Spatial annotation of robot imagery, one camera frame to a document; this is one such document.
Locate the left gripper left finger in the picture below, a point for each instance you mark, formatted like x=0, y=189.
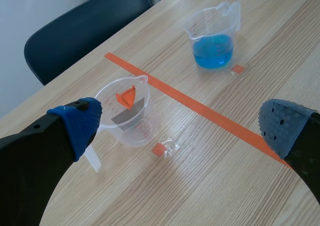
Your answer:
x=37, y=155

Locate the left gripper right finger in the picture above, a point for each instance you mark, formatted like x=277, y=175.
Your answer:
x=290, y=128

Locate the empty clear plastic beaker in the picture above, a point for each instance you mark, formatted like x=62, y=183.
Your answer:
x=135, y=115

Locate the clear beaker with blue liquid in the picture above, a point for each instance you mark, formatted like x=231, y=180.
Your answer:
x=212, y=43

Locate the dark blue chair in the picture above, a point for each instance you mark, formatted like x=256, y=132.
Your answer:
x=75, y=33

